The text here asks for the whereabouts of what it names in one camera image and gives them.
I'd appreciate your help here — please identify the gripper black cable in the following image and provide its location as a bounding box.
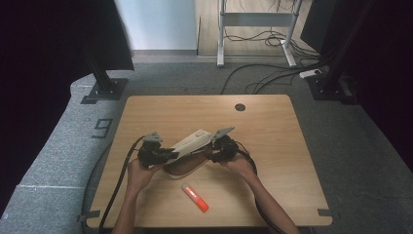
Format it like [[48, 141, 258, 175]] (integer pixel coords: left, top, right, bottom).
[[97, 136, 146, 234], [234, 140, 287, 234]]

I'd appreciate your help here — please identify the orange highlighter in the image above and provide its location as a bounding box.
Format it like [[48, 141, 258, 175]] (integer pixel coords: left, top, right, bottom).
[[180, 181, 210, 214]]

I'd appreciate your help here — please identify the black metal stand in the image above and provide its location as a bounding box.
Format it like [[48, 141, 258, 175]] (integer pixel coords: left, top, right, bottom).
[[80, 45, 130, 105], [306, 0, 374, 105]]

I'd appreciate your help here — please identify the beige pencil case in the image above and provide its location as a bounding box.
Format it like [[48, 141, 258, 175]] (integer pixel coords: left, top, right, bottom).
[[162, 129, 214, 180]]

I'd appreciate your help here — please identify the black curtain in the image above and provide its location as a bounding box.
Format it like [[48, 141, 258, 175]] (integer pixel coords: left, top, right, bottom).
[[300, 0, 413, 170], [0, 0, 135, 216]]

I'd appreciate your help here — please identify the grey tape strip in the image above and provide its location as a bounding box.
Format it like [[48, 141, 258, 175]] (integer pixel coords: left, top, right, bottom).
[[317, 208, 341, 219], [76, 210, 101, 223]]

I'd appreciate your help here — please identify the black cable under table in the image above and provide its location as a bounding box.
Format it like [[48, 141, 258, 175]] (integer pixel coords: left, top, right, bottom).
[[81, 140, 113, 228]]

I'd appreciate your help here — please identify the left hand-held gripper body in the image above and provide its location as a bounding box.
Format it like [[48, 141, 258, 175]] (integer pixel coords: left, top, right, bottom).
[[137, 131, 164, 169]]

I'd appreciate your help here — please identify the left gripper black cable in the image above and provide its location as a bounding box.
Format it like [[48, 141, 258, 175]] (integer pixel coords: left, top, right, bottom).
[[97, 136, 146, 234]]

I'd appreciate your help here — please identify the white metal desk frame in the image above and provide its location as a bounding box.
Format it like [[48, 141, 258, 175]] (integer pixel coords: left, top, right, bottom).
[[216, 0, 305, 68]]

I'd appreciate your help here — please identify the black floor cable bundle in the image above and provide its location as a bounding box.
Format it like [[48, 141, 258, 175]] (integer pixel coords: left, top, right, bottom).
[[220, 0, 327, 96]]

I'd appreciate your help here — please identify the person's left hand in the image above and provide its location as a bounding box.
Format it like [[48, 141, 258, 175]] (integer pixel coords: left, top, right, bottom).
[[127, 158, 162, 197]]

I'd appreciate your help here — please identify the person's right hand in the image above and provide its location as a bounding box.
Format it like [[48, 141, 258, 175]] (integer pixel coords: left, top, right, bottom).
[[220, 153, 258, 180]]

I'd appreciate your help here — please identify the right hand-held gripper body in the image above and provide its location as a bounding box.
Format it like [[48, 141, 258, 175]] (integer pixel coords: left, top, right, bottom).
[[210, 126, 241, 164]]

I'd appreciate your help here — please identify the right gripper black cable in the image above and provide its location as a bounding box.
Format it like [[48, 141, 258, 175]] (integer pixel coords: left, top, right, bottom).
[[234, 140, 287, 234]]

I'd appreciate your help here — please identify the white power strip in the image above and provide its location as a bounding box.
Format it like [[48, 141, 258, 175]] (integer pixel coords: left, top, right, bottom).
[[299, 68, 322, 79]]

